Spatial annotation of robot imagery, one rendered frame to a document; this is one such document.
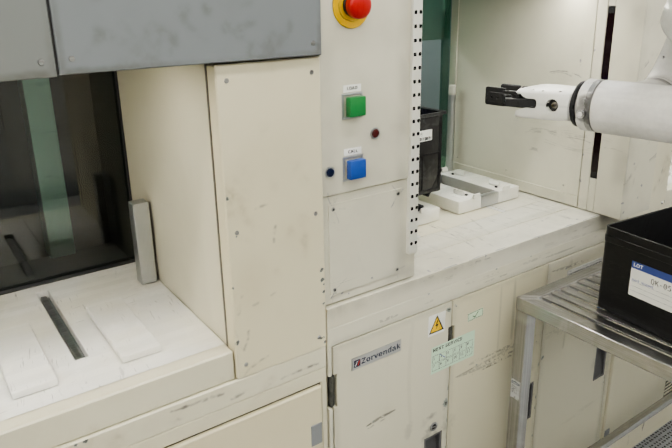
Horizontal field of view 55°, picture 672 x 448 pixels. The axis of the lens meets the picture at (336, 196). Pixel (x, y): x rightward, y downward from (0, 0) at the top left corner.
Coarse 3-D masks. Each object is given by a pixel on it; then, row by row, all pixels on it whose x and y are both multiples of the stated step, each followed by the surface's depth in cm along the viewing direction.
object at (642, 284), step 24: (648, 216) 129; (624, 240) 120; (648, 240) 115; (624, 264) 120; (648, 264) 116; (600, 288) 126; (624, 288) 121; (648, 288) 117; (624, 312) 122; (648, 312) 118
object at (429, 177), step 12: (420, 108) 143; (432, 108) 142; (420, 120) 135; (432, 120) 137; (420, 132) 136; (432, 132) 138; (420, 144) 136; (432, 144) 139; (420, 156) 137; (432, 156) 139; (420, 168) 138; (432, 168) 140; (420, 180) 139; (432, 180) 141; (420, 192) 140; (420, 204) 142
